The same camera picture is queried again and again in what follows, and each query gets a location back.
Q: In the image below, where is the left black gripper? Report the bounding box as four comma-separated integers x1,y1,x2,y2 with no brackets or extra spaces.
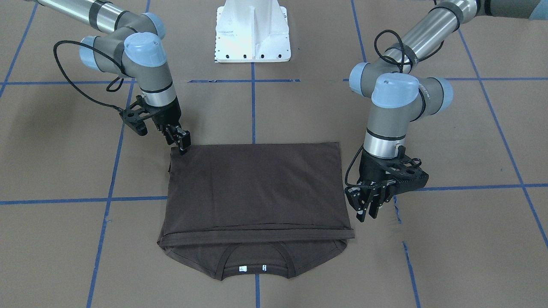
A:
346,148,399,222

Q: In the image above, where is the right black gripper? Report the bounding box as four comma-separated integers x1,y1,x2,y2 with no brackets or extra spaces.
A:
151,98,191,155

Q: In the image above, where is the brown t-shirt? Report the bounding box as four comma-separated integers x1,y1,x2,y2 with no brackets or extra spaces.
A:
157,142,355,280

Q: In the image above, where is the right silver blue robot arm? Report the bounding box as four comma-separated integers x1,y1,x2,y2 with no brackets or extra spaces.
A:
38,0,191,154

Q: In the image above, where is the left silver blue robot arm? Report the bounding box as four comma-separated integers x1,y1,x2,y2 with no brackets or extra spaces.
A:
345,0,547,222

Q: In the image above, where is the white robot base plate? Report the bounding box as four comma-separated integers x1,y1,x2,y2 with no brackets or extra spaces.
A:
214,0,292,63

